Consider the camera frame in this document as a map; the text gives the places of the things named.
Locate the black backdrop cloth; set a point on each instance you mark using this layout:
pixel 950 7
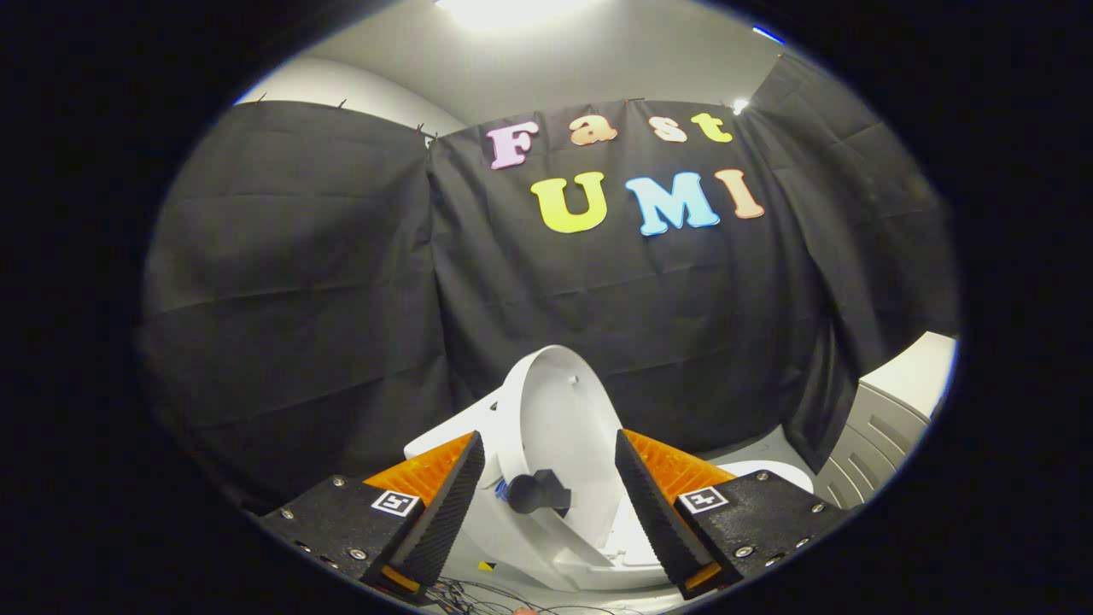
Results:
pixel 341 299

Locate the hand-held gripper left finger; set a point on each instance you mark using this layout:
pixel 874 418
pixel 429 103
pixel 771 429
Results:
pixel 440 521

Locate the black knob on lid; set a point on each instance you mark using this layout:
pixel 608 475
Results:
pixel 538 493

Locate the white cabinet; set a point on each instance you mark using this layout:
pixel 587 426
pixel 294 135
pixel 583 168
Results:
pixel 879 427

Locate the large ceiling light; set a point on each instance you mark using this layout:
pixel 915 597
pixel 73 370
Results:
pixel 512 10

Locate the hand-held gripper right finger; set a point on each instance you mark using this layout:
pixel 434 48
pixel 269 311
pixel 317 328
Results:
pixel 657 521

